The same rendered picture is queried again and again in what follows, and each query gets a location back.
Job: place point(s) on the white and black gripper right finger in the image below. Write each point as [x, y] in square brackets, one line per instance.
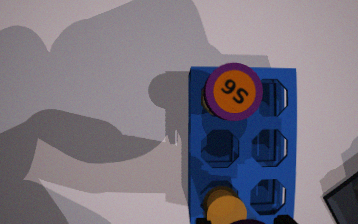
[284, 219]

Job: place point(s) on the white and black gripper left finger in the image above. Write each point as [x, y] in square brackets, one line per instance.
[203, 221]

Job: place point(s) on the blue tube rack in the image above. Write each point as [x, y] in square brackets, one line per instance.
[211, 147]

